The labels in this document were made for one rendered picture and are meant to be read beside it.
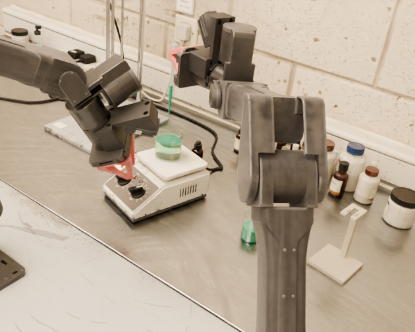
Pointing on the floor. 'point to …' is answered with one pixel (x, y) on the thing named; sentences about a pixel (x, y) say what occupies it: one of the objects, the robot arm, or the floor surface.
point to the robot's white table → (78, 281)
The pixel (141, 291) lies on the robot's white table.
